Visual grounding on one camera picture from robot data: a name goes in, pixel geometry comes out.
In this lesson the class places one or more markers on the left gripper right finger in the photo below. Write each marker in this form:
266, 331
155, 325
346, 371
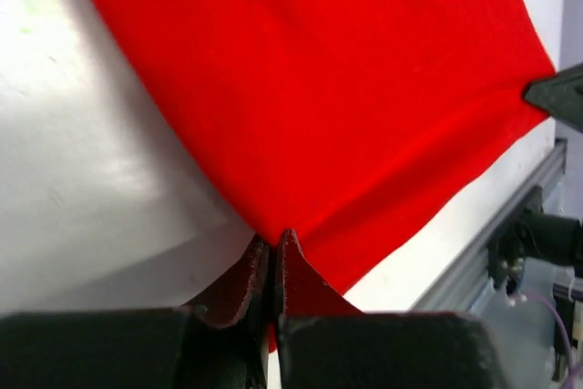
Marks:
325, 342

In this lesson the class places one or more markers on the red t shirt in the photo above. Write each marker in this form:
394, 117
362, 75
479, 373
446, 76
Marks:
384, 132

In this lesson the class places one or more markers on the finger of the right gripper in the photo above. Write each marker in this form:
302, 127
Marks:
560, 96

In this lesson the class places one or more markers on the aluminium mounting rail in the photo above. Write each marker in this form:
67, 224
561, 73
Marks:
464, 279

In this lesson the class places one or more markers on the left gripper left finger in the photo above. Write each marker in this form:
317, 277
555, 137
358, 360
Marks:
218, 339

